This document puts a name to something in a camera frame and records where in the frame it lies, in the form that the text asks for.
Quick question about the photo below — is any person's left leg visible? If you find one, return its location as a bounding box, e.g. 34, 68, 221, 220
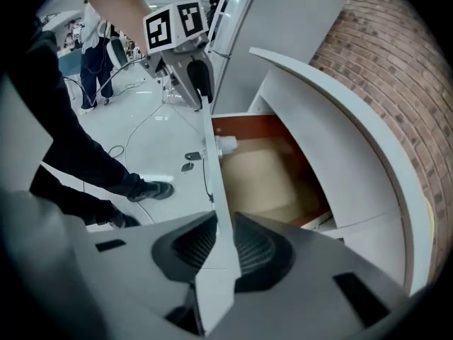
5, 12, 146, 200

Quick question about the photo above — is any blue table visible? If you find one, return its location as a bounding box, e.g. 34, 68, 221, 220
58, 50, 86, 76

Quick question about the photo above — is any white curved table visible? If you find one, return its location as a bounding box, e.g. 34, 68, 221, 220
210, 47, 438, 297

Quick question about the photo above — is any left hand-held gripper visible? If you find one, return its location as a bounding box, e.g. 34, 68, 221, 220
143, 0, 215, 112

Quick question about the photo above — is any person's right leg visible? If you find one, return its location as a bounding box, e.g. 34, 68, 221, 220
28, 164, 121, 226

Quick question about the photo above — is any person's black shoe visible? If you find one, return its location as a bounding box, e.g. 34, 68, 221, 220
126, 181, 175, 203
105, 210, 142, 230

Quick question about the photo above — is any person's left black shoe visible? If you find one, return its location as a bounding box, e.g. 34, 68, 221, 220
126, 181, 175, 203

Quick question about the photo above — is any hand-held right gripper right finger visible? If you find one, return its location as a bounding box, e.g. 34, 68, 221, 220
212, 211, 408, 340

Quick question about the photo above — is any white cabinet door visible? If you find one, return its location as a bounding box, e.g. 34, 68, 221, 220
194, 96, 336, 336

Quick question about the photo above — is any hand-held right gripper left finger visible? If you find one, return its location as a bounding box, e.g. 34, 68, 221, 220
86, 210, 217, 335

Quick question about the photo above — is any person's left forearm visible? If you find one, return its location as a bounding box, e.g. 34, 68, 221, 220
83, 0, 153, 55

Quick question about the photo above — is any person's leg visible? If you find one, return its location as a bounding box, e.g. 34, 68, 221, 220
28, 164, 121, 226
5, 12, 146, 200

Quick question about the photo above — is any person's right black shoe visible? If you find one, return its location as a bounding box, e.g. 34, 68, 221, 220
105, 210, 142, 230

